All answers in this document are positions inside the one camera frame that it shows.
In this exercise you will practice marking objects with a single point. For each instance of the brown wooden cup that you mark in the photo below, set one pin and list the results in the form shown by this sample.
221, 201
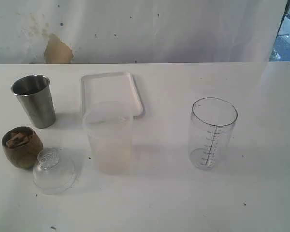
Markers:
24, 156

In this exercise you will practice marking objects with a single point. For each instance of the clear plastic dome lid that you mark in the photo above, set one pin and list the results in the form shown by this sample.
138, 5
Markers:
53, 172

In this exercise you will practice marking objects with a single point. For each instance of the clear measuring beaker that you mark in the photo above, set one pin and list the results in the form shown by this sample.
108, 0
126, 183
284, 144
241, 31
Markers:
212, 121

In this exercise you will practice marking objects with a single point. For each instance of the stainless steel cup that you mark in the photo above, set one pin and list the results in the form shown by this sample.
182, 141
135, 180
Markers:
33, 93

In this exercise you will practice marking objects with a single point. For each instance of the white rectangular tray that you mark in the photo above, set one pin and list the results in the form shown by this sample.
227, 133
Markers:
113, 86

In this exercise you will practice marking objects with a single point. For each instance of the translucent plastic container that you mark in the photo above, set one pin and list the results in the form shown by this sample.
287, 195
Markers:
108, 126

